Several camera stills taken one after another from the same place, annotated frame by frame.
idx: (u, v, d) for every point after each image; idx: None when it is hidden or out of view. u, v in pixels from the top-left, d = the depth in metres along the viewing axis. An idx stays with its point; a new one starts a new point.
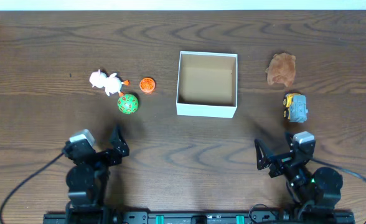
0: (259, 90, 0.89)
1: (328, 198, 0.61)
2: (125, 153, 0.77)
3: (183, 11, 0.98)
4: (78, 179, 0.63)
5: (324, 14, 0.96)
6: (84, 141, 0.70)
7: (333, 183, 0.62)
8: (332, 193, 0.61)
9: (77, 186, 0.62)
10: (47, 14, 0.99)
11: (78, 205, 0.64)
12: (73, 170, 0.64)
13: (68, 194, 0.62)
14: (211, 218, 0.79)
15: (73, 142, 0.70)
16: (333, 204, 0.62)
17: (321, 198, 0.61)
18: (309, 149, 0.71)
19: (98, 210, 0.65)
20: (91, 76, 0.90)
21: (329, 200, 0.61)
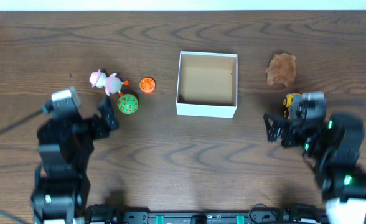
0: (259, 90, 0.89)
1: (353, 137, 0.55)
2: (112, 124, 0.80)
3: (183, 11, 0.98)
4: (52, 133, 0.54)
5: (323, 14, 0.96)
6: (68, 99, 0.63)
7: (353, 122, 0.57)
8: (354, 130, 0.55)
9: (50, 140, 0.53)
10: (47, 14, 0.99)
11: (51, 166, 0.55)
12: (48, 124, 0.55)
13: (39, 149, 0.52)
14: (211, 218, 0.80)
15: (56, 101, 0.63)
16: (357, 144, 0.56)
17: (343, 139, 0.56)
18: (319, 105, 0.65)
19: (75, 177, 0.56)
20: (90, 77, 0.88)
21: (352, 139, 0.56)
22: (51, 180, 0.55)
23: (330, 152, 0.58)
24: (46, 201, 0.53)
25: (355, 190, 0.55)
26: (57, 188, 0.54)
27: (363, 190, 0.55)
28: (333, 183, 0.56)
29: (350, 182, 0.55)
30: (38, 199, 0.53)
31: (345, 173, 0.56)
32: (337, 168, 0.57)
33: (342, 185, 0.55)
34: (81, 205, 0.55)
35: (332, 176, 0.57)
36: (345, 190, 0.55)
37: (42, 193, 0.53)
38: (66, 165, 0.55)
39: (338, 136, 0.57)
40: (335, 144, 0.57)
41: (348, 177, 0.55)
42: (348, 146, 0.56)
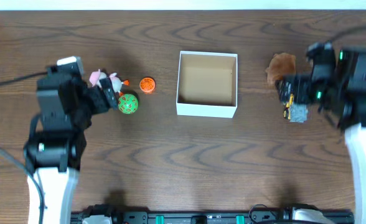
0: (259, 90, 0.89)
1: None
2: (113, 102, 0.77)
3: (183, 11, 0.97)
4: (52, 80, 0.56)
5: (324, 13, 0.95)
6: (73, 63, 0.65)
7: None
8: None
9: (50, 86, 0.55)
10: (47, 13, 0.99)
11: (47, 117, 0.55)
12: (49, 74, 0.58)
13: (37, 95, 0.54)
14: (211, 218, 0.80)
15: (61, 66, 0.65)
16: None
17: (359, 61, 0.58)
18: (326, 53, 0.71)
19: (69, 129, 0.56)
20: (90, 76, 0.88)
21: None
22: (46, 133, 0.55)
23: (347, 81, 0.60)
24: (40, 149, 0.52)
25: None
26: (51, 139, 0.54)
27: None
28: (354, 106, 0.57)
29: None
30: (32, 147, 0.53)
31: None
32: (355, 93, 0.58)
33: (365, 107, 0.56)
34: (75, 157, 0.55)
35: (353, 101, 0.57)
36: None
37: (36, 142, 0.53)
38: (63, 116, 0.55)
39: (354, 63, 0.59)
40: (351, 70, 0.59)
41: None
42: (365, 72, 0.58)
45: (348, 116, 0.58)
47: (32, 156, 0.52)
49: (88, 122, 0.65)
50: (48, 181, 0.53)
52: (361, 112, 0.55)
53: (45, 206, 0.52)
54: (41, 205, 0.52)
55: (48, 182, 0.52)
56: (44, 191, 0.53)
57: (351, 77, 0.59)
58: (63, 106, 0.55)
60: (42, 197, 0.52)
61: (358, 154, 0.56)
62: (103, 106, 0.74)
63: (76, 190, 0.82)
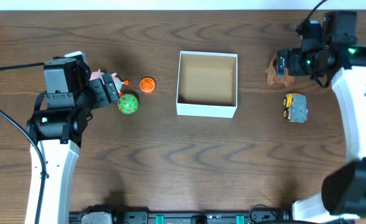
0: (259, 90, 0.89)
1: (345, 16, 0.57)
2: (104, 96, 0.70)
3: (183, 11, 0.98)
4: (58, 60, 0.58)
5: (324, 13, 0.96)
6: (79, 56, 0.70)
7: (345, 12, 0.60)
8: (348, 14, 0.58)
9: (55, 63, 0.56)
10: (46, 13, 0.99)
11: (51, 93, 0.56)
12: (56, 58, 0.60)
13: (44, 73, 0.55)
14: (211, 218, 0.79)
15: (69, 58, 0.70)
16: (352, 24, 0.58)
17: (337, 19, 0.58)
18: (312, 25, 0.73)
19: (72, 106, 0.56)
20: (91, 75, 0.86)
21: (345, 18, 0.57)
22: (51, 109, 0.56)
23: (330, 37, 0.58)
24: (42, 121, 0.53)
25: (359, 59, 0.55)
26: (54, 112, 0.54)
27: None
28: (337, 53, 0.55)
29: (354, 51, 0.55)
30: (36, 121, 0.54)
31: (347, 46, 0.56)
32: (338, 44, 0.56)
33: (347, 54, 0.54)
34: (77, 132, 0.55)
35: (336, 50, 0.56)
36: (350, 58, 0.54)
37: (40, 115, 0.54)
38: (66, 93, 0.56)
39: (335, 17, 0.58)
40: (333, 26, 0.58)
41: (352, 48, 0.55)
42: (346, 29, 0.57)
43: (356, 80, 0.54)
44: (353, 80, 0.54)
45: (333, 65, 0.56)
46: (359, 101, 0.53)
47: (37, 128, 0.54)
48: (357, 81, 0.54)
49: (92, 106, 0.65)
50: (50, 152, 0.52)
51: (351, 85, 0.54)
52: (345, 58, 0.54)
53: (46, 175, 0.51)
54: (42, 173, 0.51)
55: (50, 150, 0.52)
56: (46, 160, 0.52)
57: (333, 33, 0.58)
58: (67, 83, 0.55)
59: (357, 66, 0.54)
60: (43, 165, 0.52)
61: (343, 91, 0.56)
62: (104, 100, 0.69)
63: (76, 190, 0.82)
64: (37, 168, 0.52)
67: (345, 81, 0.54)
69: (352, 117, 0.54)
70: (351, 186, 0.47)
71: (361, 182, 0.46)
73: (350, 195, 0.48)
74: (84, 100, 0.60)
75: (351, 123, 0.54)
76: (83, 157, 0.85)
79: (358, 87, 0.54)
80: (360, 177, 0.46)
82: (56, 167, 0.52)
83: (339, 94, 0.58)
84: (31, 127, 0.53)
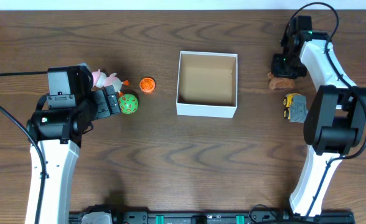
0: (259, 90, 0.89)
1: (303, 17, 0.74)
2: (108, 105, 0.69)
3: (183, 11, 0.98)
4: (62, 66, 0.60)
5: (324, 13, 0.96)
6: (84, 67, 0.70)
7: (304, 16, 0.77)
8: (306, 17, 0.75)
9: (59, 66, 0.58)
10: (46, 13, 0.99)
11: (53, 94, 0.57)
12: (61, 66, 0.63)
13: (48, 75, 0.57)
14: (211, 218, 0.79)
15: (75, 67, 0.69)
16: (309, 23, 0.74)
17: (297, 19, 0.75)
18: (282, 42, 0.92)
19: (73, 107, 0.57)
20: (98, 74, 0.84)
21: (304, 18, 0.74)
22: (51, 110, 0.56)
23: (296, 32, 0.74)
24: (43, 121, 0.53)
25: (317, 37, 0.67)
26: (55, 112, 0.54)
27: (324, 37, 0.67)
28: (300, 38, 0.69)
29: (312, 33, 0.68)
30: (36, 121, 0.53)
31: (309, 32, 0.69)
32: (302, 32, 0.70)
33: (308, 35, 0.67)
34: (77, 132, 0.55)
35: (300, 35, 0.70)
36: (311, 38, 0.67)
37: (40, 114, 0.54)
38: (68, 94, 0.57)
39: (295, 21, 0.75)
40: (295, 25, 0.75)
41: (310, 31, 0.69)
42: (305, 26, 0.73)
43: (314, 44, 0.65)
44: (314, 44, 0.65)
45: (298, 48, 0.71)
46: (317, 55, 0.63)
47: (37, 128, 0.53)
48: (315, 44, 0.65)
49: (93, 116, 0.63)
50: (50, 152, 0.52)
51: (311, 45, 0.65)
52: (307, 38, 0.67)
53: (46, 175, 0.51)
54: (42, 173, 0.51)
55: (50, 150, 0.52)
56: (46, 160, 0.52)
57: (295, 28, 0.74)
58: (70, 86, 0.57)
59: (315, 39, 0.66)
60: (43, 165, 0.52)
61: (306, 52, 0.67)
62: (106, 111, 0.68)
63: (76, 190, 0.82)
64: (37, 168, 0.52)
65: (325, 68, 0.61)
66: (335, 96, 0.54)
67: (307, 46, 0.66)
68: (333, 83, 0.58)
69: (315, 66, 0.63)
70: (323, 106, 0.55)
71: (329, 102, 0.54)
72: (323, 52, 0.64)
73: (324, 119, 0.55)
74: (86, 105, 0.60)
75: (316, 72, 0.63)
76: (83, 157, 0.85)
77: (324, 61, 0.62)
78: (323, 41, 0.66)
79: (314, 45, 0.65)
80: (328, 98, 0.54)
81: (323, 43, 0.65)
82: (56, 167, 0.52)
83: (305, 60, 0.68)
84: (32, 127, 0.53)
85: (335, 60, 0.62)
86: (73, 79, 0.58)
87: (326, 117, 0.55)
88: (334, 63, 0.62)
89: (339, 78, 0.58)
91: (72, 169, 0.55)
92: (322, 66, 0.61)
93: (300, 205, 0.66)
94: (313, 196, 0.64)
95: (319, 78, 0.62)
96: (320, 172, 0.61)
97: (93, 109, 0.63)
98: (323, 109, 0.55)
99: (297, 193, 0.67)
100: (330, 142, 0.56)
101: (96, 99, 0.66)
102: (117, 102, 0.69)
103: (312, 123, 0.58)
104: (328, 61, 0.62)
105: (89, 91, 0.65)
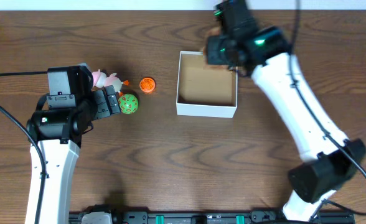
0: (259, 90, 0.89)
1: None
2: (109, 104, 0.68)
3: (183, 11, 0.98)
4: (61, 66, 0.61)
5: (324, 14, 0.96)
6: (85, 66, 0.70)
7: None
8: None
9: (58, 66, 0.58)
10: (46, 13, 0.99)
11: (53, 94, 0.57)
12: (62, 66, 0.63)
13: (48, 74, 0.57)
14: (211, 218, 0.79)
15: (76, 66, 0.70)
16: None
17: None
18: None
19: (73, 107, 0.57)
20: (99, 74, 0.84)
21: None
22: (51, 110, 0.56)
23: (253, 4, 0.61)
24: (42, 121, 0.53)
25: (269, 46, 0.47)
26: (54, 112, 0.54)
27: (277, 40, 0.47)
28: None
29: (262, 42, 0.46)
30: (35, 121, 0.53)
31: (246, 26, 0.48)
32: (238, 35, 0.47)
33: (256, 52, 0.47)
34: (77, 132, 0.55)
35: (225, 45, 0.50)
36: (260, 53, 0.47)
37: (40, 114, 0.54)
38: (68, 94, 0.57)
39: None
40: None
41: (259, 39, 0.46)
42: None
43: (274, 72, 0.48)
44: (274, 78, 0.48)
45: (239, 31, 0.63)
46: (283, 101, 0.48)
47: (37, 127, 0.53)
48: (275, 73, 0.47)
49: (93, 116, 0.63)
50: (51, 152, 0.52)
51: (271, 80, 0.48)
52: (254, 58, 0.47)
53: (46, 175, 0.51)
54: (42, 173, 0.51)
55: (50, 150, 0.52)
56: (46, 160, 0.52)
57: (231, 28, 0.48)
58: (70, 85, 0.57)
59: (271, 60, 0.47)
60: (43, 165, 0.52)
61: (269, 93, 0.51)
62: (106, 111, 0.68)
63: (76, 190, 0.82)
64: (37, 168, 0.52)
65: (305, 124, 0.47)
66: (328, 167, 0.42)
67: (261, 74, 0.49)
68: (319, 145, 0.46)
69: (291, 118, 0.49)
70: (320, 185, 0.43)
71: (324, 180, 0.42)
72: (292, 86, 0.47)
73: (319, 192, 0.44)
74: (86, 106, 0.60)
75: (291, 124, 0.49)
76: (83, 157, 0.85)
77: (299, 108, 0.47)
78: (282, 55, 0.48)
79: (272, 79, 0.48)
80: (323, 177, 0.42)
81: (286, 63, 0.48)
82: (56, 167, 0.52)
83: (268, 94, 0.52)
84: (31, 127, 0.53)
85: (312, 103, 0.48)
86: (73, 78, 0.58)
87: (322, 190, 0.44)
88: (312, 108, 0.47)
89: (326, 136, 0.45)
91: (72, 170, 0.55)
92: (299, 121, 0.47)
93: (295, 218, 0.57)
94: (310, 216, 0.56)
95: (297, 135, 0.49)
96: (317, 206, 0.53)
97: (93, 109, 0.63)
98: (318, 186, 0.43)
99: (292, 208, 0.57)
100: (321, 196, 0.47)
101: (96, 99, 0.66)
102: (117, 102, 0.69)
103: (300, 189, 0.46)
104: (307, 109, 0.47)
105: (89, 91, 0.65)
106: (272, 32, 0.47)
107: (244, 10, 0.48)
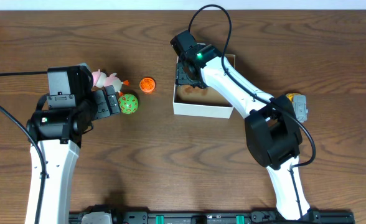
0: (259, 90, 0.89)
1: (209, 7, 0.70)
2: (109, 105, 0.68)
3: (183, 10, 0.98)
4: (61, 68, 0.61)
5: (324, 14, 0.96)
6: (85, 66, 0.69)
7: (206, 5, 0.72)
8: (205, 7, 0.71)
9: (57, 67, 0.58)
10: (45, 13, 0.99)
11: (52, 94, 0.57)
12: (63, 66, 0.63)
13: (48, 75, 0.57)
14: (211, 218, 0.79)
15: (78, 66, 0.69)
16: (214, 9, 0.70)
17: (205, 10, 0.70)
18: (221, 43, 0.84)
19: (72, 106, 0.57)
20: (98, 75, 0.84)
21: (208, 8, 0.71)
22: (50, 110, 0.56)
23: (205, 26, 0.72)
24: (43, 121, 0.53)
25: (209, 58, 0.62)
26: (54, 111, 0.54)
27: (213, 53, 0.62)
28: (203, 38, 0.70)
29: (202, 55, 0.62)
30: (35, 121, 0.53)
31: (192, 49, 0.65)
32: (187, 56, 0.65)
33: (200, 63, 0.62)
34: (77, 132, 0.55)
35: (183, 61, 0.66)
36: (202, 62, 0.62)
37: (39, 114, 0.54)
38: (68, 94, 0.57)
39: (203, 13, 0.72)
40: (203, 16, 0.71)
41: (198, 54, 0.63)
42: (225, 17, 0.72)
43: (211, 67, 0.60)
44: (212, 72, 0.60)
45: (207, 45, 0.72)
46: (222, 84, 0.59)
47: (37, 127, 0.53)
48: (212, 67, 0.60)
49: (93, 116, 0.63)
50: (51, 152, 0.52)
51: (211, 73, 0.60)
52: (200, 65, 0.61)
53: (46, 175, 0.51)
54: (42, 173, 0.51)
55: (50, 150, 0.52)
56: (46, 160, 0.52)
57: (182, 51, 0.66)
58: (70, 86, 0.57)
59: (210, 63, 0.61)
60: (43, 165, 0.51)
61: (213, 84, 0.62)
62: (106, 111, 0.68)
63: (76, 190, 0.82)
64: (37, 168, 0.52)
65: (238, 94, 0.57)
66: (261, 120, 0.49)
67: (203, 73, 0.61)
68: (251, 106, 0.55)
69: (229, 95, 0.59)
70: (258, 135, 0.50)
71: (259, 129, 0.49)
72: (225, 74, 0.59)
73: (266, 144, 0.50)
74: (85, 105, 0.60)
75: (232, 100, 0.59)
76: (83, 157, 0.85)
77: (233, 87, 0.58)
78: (216, 58, 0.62)
79: (212, 71, 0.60)
80: (255, 126, 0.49)
81: (219, 61, 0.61)
82: (55, 167, 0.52)
83: (216, 88, 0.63)
84: (31, 127, 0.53)
85: (242, 79, 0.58)
86: (73, 78, 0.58)
87: (269, 143, 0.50)
88: (243, 83, 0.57)
89: (253, 98, 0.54)
91: (73, 170, 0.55)
92: (234, 94, 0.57)
93: (287, 211, 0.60)
94: (296, 200, 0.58)
95: (238, 107, 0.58)
96: (289, 181, 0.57)
97: (93, 109, 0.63)
98: (260, 139, 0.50)
99: (281, 201, 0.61)
100: (281, 156, 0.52)
101: (94, 99, 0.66)
102: (117, 102, 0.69)
103: (256, 150, 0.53)
104: (237, 86, 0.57)
105: (89, 91, 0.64)
106: (210, 49, 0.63)
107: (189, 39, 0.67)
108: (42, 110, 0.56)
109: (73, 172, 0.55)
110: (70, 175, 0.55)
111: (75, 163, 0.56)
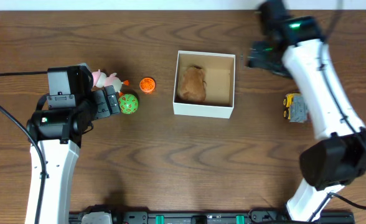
0: (259, 90, 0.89)
1: None
2: (108, 105, 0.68)
3: (183, 11, 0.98)
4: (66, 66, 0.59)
5: (324, 14, 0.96)
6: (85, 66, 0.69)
7: None
8: None
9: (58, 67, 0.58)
10: (45, 13, 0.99)
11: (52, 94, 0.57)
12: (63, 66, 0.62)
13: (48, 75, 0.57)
14: (210, 218, 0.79)
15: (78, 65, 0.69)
16: None
17: None
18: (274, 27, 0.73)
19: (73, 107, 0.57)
20: (98, 76, 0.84)
21: None
22: (50, 110, 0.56)
23: None
24: (43, 121, 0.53)
25: (305, 34, 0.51)
26: (55, 111, 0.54)
27: (312, 28, 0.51)
28: None
29: (298, 27, 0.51)
30: (36, 121, 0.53)
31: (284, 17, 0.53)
32: (276, 23, 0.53)
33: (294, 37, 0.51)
34: (77, 132, 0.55)
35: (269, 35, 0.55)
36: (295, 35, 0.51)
37: (40, 114, 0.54)
38: (68, 95, 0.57)
39: None
40: None
41: (295, 24, 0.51)
42: None
43: (306, 52, 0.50)
44: (305, 59, 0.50)
45: None
46: (307, 81, 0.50)
47: (37, 127, 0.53)
48: (306, 53, 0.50)
49: (93, 116, 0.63)
50: (51, 152, 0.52)
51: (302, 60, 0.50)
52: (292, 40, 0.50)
53: (46, 175, 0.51)
54: (42, 173, 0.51)
55: (50, 150, 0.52)
56: (46, 160, 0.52)
57: (270, 19, 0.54)
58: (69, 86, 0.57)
59: (305, 43, 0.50)
60: (43, 165, 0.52)
61: (295, 71, 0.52)
62: (106, 111, 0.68)
63: (76, 190, 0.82)
64: (37, 167, 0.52)
65: (325, 102, 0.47)
66: (340, 150, 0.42)
67: (293, 54, 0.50)
68: (335, 124, 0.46)
69: (311, 98, 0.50)
70: (327, 162, 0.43)
71: (333, 158, 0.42)
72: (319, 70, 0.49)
73: (327, 170, 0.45)
74: (86, 106, 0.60)
75: (312, 103, 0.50)
76: (83, 157, 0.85)
77: (323, 89, 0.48)
78: (314, 42, 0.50)
79: (304, 59, 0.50)
80: (331, 154, 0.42)
81: (315, 49, 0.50)
82: (55, 167, 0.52)
83: (295, 77, 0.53)
84: (31, 127, 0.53)
85: (335, 88, 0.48)
86: (73, 79, 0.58)
87: (330, 170, 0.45)
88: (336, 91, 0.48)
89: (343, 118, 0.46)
91: (73, 170, 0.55)
92: (322, 100, 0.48)
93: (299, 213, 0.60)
94: (313, 212, 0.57)
95: (315, 114, 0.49)
96: (318, 201, 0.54)
97: (93, 109, 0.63)
98: (327, 165, 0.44)
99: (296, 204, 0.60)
100: (332, 181, 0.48)
101: (94, 99, 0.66)
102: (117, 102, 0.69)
103: (311, 166, 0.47)
104: (330, 91, 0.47)
105: (89, 91, 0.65)
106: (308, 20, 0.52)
107: (282, 6, 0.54)
108: (42, 110, 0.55)
109: (73, 172, 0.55)
110: (70, 175, 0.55)
111: (75, 163, 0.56)
